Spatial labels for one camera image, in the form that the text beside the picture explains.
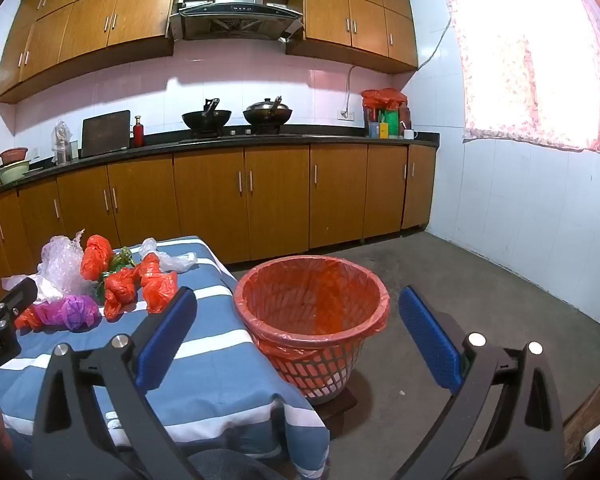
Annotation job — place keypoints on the row of wooden upper cabinets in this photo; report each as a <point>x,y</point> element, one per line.
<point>105,15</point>

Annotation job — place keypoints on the steel range hood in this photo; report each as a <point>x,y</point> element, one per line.
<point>235,15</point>

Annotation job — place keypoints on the green basin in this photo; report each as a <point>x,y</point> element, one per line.
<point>12,172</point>

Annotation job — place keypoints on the blue container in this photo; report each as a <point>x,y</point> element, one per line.
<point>373,130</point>

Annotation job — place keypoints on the purple plastic bag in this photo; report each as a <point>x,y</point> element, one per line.
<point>72,312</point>

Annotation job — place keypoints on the red basin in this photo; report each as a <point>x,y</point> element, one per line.
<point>14,155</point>

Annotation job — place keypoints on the pink floral curtain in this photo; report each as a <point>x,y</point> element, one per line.
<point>530,60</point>

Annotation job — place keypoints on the black kitchen countertop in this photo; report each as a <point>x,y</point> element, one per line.
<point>300,137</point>

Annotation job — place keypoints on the red bag over condiments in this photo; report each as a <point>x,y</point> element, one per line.
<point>385,97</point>

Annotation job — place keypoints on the row of wooden lower cabinets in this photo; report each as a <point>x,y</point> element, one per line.
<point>275,200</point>

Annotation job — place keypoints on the dark cutting board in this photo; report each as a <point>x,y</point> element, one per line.
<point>105,132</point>

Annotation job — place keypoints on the wok with steel lid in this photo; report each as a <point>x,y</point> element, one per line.
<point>267,115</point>

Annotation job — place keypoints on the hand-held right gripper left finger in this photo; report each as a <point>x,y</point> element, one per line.
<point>165,330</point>

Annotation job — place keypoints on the black wok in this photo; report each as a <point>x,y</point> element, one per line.
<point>205,119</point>

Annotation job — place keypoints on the brown wooden furniture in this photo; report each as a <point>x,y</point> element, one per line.
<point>595,405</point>

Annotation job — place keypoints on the white wall socket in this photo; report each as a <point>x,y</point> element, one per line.
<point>346,115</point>

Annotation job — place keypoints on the small red plastic bag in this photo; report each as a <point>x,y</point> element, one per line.
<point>25,319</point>

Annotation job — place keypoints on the brown bottle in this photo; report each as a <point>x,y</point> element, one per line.
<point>405,117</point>

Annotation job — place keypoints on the clear white plastic bag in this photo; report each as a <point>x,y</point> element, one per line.
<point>177,261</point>

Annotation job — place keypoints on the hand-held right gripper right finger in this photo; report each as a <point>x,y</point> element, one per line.
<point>430,340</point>

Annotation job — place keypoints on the red bottle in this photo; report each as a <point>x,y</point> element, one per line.
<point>138,135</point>

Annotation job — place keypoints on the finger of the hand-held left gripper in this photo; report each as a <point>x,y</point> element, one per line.
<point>20,292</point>

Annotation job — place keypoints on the white mug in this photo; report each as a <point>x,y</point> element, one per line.
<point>409,134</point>

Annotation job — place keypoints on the row of wooden cabinets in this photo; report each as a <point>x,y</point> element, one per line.
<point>275,200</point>
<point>105,15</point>

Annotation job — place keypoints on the blue white striped tablecloth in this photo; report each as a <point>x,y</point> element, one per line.
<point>215,380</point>

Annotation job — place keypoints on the black gas stove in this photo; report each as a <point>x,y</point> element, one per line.
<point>240,133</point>

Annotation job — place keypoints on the red mesh waste basket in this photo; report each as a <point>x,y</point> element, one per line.
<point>325,370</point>

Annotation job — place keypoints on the olive green plastic bag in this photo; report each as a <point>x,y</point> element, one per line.
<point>122,257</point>

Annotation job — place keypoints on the green box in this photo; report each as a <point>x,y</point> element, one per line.
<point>391,124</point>

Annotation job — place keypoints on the dark wooden board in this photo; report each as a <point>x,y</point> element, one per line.
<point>342,402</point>

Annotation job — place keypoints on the glass jar with plastic wrap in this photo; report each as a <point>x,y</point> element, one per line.
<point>62,147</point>

